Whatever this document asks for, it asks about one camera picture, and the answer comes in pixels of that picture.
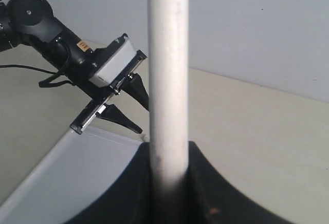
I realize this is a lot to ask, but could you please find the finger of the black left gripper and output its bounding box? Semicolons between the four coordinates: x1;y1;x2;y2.
124;73;149;111
96;104;142;134

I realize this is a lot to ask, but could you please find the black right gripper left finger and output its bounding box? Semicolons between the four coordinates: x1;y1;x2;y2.
67;143;152;223

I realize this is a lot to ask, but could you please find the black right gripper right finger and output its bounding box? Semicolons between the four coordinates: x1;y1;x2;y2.
187;141;290;223

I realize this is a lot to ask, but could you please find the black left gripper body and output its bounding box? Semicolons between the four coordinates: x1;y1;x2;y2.
70;50;147;134

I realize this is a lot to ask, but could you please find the wooden drumstick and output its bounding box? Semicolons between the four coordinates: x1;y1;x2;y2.
148;0;189;223

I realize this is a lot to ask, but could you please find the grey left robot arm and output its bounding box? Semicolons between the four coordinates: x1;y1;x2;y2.
1;0;149;134

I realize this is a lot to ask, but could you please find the white rectangular plastic tray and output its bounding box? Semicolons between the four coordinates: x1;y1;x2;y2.
1;127;141;223

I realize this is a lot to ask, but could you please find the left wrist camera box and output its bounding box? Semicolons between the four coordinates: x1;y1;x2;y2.
89;34;137;87

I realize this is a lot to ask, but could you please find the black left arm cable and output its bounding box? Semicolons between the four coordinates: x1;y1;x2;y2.
0;64;75;88

